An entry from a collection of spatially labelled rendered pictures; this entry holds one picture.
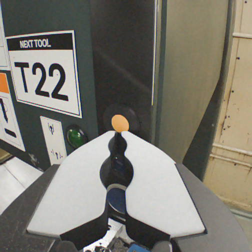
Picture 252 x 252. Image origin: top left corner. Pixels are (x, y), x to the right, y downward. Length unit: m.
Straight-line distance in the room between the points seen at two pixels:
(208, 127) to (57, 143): 0.74
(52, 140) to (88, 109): 0.07
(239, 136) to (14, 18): 1.22
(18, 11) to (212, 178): 1.42
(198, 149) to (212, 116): 0.18
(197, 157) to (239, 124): 0.40
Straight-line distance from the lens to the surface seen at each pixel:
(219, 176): 1.45
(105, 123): 0.15
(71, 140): 0.18
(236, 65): 1.15
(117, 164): 0.16
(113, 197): 0.19
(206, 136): 0.90
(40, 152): 0.25
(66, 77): 0.17
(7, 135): 0.31
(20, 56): 0.21
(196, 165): 0.98
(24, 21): 0.20
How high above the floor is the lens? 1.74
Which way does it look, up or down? 28 degrees down
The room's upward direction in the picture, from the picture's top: 1 degrees counter-clockwise
